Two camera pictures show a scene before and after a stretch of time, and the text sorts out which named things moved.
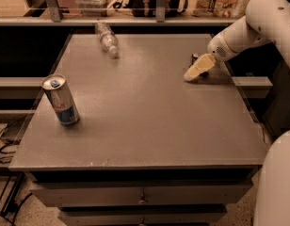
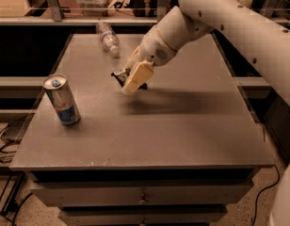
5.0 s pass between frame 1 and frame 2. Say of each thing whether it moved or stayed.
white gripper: moved
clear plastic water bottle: stayed
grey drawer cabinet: stayed
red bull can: stayed
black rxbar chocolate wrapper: moved
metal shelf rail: stayed
